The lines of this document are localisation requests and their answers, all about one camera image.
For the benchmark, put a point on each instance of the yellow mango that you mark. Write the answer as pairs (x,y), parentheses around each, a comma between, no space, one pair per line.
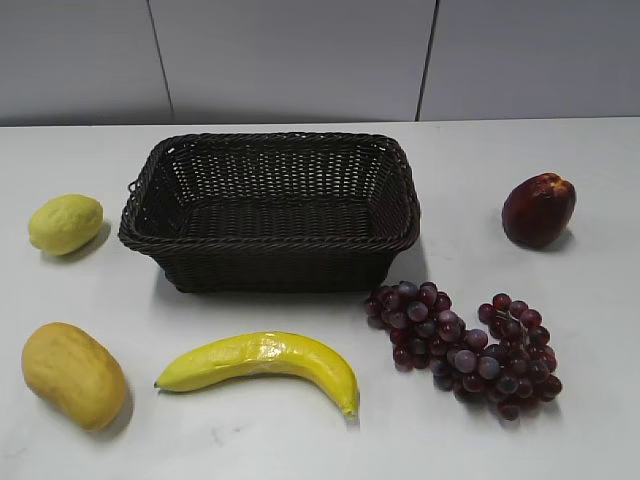
(68,368)

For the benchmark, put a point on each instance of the yellow banana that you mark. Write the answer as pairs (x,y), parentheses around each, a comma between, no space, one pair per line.
(265,353)

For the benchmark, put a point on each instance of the purple grape bunch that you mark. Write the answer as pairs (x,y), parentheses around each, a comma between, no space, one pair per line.
(507,363)

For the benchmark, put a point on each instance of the yellow-green lemon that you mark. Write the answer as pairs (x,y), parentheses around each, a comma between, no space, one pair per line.
(65,224)

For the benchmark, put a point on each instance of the black wicker basket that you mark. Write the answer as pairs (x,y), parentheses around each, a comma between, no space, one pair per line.
(299,212)

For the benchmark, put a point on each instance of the red apple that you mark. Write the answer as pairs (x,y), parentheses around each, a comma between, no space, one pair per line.
(537,211)

